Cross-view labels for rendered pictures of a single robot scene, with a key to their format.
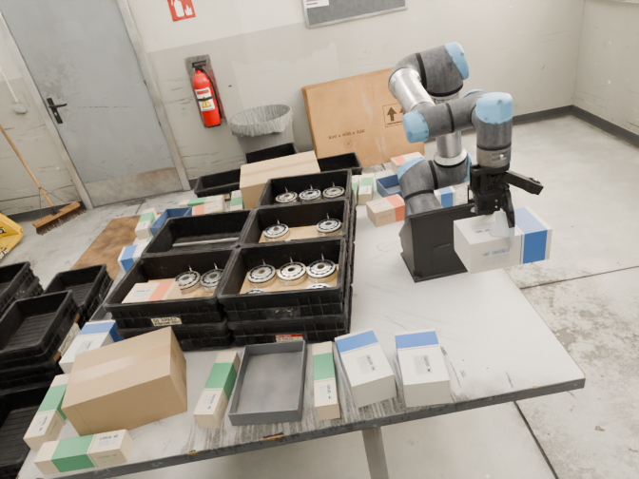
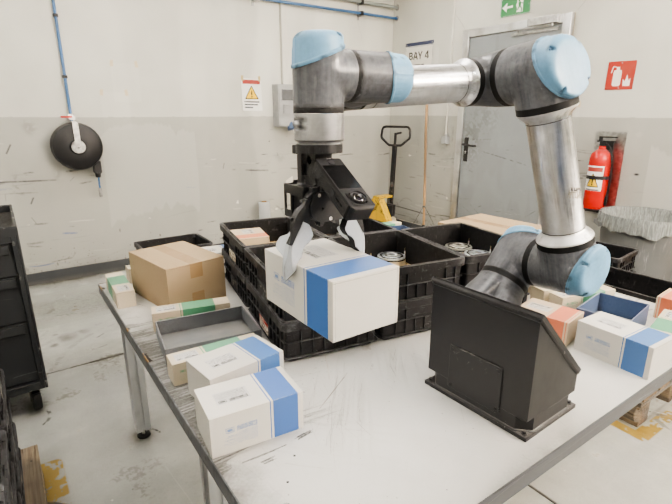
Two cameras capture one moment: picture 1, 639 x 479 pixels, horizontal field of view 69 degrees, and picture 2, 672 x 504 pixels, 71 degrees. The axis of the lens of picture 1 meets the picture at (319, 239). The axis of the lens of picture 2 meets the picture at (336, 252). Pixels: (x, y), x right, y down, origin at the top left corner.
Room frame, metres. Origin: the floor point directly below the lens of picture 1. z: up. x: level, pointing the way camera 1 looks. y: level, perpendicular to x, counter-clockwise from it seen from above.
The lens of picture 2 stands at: (0.57, -1.04, 1.36)
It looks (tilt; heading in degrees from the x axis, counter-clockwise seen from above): 16 degrees down; 54
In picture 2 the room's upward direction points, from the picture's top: straight up
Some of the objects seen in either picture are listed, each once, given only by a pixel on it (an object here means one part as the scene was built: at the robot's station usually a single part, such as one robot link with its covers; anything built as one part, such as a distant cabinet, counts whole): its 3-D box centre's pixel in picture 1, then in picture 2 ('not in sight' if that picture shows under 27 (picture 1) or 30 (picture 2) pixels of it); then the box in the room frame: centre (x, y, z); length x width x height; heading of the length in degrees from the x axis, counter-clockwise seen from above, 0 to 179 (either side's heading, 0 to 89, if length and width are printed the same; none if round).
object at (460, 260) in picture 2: (297, 223); (391, 250); (1.60, 0.07, 0.92); 0.40 x 0.30 x 0.02; 79
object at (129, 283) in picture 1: (179, 289); (269, 245); (1.39, 0.53, 0.87); 0.40 x 0.30 x 0.11; 79
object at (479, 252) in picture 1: (500, 239); (328, 283); (0.98, -0.45, 1.09); 0.20 x 0.12 x 0.09; 89
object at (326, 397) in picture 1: (325, 378); (216, 357); (0.98, 0.06, 0.73); 0.24 x 0.06 x 0.06; 177
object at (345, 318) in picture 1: (294, 304); (308, 309); (1.31, 0.13, 0.76); 0.40 x 0.30 x 0.12; 79
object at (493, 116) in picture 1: (493, 121); (320, 73); (0.98, -0.43, 1.41); 0.09 x 0.08 x 0.11; 175
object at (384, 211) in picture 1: (387, 210); (548, 320); (1.89, -0.33, 0.74); 0.16 x 0.12 x 0.07; 98
